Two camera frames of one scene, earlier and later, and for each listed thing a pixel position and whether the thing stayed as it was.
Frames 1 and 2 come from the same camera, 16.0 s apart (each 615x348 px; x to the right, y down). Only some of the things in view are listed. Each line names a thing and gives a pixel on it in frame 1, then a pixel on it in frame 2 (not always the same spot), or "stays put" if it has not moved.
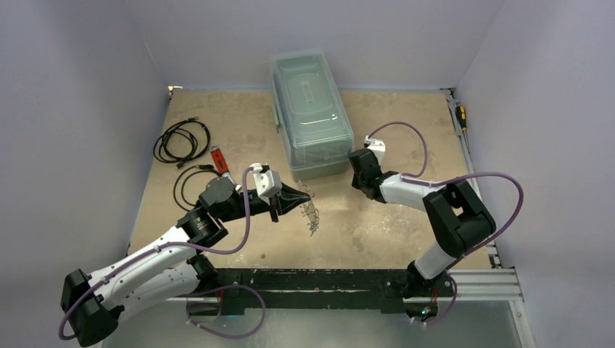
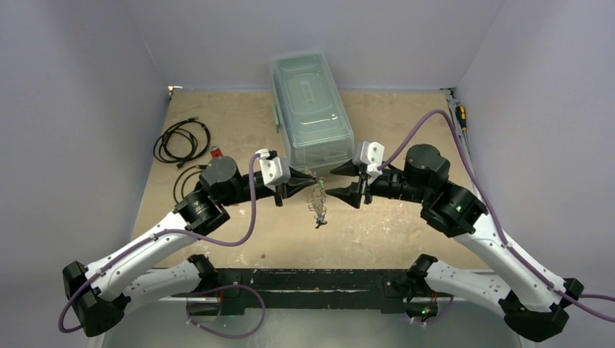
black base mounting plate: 240,288 stays put
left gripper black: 287,199 to 298,180
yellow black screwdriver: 461,115 stays put
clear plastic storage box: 310,114 stays put
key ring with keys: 309,210 to 317,206
